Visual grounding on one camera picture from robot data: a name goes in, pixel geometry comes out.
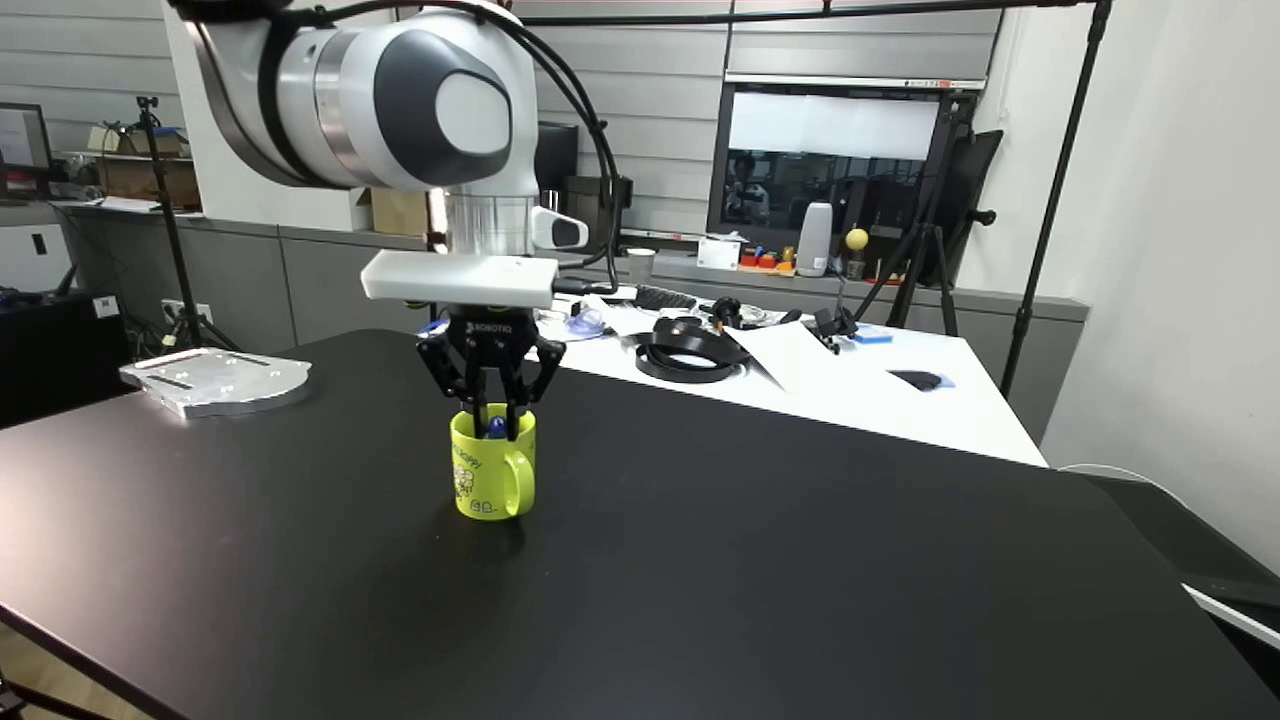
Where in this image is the white side table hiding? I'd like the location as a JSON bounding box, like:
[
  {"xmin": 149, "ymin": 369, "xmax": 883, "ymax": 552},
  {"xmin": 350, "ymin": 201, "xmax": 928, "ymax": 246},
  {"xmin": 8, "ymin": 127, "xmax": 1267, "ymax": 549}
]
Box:
[{"xmin": 537, "ymin": 294, "xmax": 1045, "ymax": 466}]

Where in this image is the yellow-green mug cup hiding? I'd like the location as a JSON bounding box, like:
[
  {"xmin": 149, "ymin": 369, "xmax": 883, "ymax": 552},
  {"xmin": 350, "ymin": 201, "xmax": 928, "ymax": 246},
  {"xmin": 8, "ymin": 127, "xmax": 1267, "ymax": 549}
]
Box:
[{"xmin": 447, "ymin": 413, "xmax": 540, "ymax": 522}]

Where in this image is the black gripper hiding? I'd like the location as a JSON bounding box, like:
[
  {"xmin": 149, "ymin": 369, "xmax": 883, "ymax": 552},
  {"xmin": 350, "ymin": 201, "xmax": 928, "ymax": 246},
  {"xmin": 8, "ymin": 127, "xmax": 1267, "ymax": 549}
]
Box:
[{"xmin": 415, "ymin": 305, "xmax": 566, "ymax": 439}]

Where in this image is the black tripod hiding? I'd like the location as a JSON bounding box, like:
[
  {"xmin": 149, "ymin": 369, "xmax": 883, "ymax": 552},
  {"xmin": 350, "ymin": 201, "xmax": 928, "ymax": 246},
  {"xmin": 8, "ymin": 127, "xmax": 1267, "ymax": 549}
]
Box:
[
  {"xmin": 137, "ymin": 94, "xmax": 232, "ymax": 348},
  {"xmin": 855, "ymin": 92, "xmax": 1003, "ymax": 334}
]

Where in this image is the large window screen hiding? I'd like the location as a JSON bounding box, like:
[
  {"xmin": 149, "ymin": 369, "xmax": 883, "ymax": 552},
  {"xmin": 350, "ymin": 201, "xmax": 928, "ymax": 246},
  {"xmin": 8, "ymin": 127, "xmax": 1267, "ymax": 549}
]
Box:
[{"xmin": 707, "ymin": 85, "xmax": 977, "ymax": 252}]

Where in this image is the yellow ball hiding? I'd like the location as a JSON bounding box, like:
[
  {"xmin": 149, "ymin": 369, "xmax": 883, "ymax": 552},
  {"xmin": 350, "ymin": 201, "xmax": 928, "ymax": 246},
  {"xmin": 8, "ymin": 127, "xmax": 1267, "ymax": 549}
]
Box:
[{"xmin": 845, "ymin": 229, "xmax": 873, "ymax": 256}]

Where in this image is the black coiled cable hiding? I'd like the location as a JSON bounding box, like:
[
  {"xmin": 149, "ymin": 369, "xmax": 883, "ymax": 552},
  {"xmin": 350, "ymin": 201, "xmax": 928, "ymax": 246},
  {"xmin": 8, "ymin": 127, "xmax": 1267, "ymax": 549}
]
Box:
[{"xmin": 630, "ymin": 310, "xmax": 751, "ymax": 389}]

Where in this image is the black tripod left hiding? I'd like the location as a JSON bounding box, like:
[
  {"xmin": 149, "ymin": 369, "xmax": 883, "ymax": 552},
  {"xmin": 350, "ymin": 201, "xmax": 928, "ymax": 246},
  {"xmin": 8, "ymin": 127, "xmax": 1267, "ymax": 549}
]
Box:
[{"xmin": 137, "ymin": 94, "xmax": 232, "ymax": 348}]

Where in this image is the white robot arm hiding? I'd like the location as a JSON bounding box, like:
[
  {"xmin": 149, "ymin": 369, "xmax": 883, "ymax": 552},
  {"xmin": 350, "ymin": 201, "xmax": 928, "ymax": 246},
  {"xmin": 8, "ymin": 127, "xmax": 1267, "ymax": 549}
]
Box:
[{"xmin": 166, "ymin": 0, "xmax": 591, "ymax": 433}]

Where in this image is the clear plastic bag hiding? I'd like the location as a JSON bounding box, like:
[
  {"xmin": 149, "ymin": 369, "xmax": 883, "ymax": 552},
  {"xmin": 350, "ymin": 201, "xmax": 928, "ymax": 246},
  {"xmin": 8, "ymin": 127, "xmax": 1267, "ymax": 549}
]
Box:
[{"xmin": 121, "ymin": 348, "xmax": 313, "ymax": 421}]

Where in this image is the white wrist mounting plate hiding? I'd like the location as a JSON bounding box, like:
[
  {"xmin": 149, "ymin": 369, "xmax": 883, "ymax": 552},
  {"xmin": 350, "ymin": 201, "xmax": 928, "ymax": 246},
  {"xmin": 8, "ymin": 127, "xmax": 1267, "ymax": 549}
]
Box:
[{"xmin": 361, "ymin": 252, "xmax": 554, "ymax": 307}]

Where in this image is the black frame stand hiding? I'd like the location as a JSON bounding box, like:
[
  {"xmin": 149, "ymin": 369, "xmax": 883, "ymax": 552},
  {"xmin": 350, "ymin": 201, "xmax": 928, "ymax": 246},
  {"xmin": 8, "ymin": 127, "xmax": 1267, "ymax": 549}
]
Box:
[{"xmin": 523, "ymin": 0, "xmax": 1114, "ymax": 397}]

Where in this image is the black tripod right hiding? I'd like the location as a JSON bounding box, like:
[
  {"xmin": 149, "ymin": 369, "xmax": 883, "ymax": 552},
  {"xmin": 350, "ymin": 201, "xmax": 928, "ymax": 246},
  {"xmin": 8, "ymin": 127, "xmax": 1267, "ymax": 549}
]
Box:
[{"xmin": 855, "ymin": 92, "xmax": 1003, "ymax": 334}]

